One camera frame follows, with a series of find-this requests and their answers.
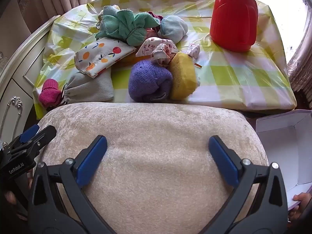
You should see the green checked plastic tablecloth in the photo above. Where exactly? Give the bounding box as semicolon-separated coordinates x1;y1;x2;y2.
33;0;297;120

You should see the magenta knit sock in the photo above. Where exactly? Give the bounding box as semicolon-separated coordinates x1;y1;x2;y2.
38;79;63;109

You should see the maroon knit sock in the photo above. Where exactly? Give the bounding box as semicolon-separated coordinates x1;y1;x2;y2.
147;11;164;22

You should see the purple knit hat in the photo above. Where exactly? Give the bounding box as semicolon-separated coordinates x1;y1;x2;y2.
128;60;173;102

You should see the small white floral cloth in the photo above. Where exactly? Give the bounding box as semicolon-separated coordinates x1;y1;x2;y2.
186;43;200;59

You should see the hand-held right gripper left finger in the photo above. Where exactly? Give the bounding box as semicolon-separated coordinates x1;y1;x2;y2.
27;135;115;234

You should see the yellow sock roll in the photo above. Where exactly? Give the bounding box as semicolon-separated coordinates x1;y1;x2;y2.
169;52;198;100

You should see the teal terry towel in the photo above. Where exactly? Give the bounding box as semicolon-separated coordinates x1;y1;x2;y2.
95;9;161;47

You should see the small light blue towel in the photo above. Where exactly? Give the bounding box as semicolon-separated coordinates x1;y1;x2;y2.
102;5;121;17

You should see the person's left hand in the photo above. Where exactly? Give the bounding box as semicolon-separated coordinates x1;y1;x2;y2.
2;190;17;207

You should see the grey drawstring pouch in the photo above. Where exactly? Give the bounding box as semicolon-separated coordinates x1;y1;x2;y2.
60;69;115;105

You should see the white floral print cloth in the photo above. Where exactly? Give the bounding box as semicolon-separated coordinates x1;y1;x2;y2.
135;37;178;66

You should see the fruit print fabric pouch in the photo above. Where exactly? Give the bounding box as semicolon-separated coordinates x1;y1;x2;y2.
74;38;137;78

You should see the pink cloth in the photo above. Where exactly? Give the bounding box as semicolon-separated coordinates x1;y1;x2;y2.
146;28;161;39

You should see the ornate white cabinet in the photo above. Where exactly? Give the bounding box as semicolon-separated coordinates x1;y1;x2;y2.
0;15;61;139

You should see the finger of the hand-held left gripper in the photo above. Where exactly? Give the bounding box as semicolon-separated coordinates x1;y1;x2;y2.
24;125;57;157
18;124;41;145

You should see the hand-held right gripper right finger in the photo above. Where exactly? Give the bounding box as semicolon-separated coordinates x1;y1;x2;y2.
202;135;289;234

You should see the basket of clothes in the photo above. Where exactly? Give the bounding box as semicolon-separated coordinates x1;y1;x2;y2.
255;110;312;211

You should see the light blue cloth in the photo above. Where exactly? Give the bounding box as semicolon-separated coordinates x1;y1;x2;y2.
157;15;188;42

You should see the red thermos flask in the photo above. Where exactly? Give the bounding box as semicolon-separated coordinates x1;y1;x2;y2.
210;0;259;52

